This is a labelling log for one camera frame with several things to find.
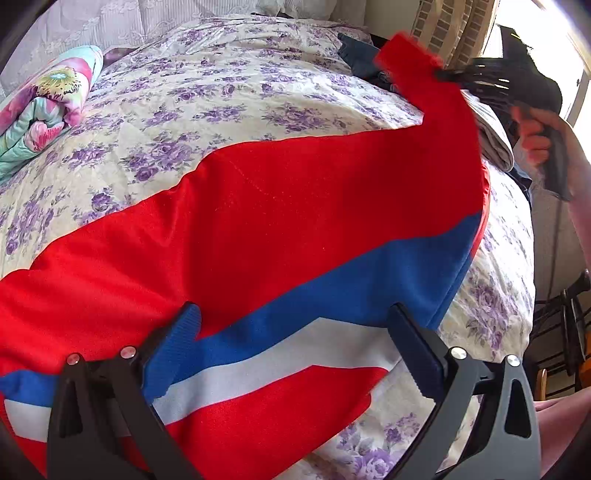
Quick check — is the navy blue cloth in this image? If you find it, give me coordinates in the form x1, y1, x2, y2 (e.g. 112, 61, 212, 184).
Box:
337, 32, 402, 90

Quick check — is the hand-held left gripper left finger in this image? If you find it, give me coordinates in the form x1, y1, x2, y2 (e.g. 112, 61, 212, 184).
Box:
46, 301, 204, 480

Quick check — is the red blue white jersey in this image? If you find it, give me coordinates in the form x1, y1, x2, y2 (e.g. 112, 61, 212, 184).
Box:
0, 31, 490, 480

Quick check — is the brick pattern curtain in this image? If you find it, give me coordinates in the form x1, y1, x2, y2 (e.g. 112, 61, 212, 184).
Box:
411, 0, 497, 70

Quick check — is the person's leg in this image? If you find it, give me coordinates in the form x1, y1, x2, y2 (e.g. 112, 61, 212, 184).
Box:
533, 387, 591, 480

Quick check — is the folded colourful floral blanket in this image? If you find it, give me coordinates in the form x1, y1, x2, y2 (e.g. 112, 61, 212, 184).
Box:
0, 45, 105, 181

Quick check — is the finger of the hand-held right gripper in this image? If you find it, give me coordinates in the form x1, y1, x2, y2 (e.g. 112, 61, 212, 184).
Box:
434, 56, 513, 101

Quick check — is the purple floral quilt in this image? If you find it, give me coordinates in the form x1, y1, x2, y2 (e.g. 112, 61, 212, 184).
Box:
0, 14, 539, 480

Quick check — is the dark chair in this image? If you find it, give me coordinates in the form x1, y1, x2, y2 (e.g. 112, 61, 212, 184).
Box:
531, 271, 591, 402

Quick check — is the folded grey cloth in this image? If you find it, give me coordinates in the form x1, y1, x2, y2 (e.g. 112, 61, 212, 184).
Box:
462, 90, 515, 172

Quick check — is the person's right hand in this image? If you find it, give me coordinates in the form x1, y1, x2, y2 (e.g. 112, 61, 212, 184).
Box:
510, 104, 573, 169

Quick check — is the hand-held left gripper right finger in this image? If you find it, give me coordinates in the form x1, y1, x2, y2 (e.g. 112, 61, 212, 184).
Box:
385, 303, 541, 480

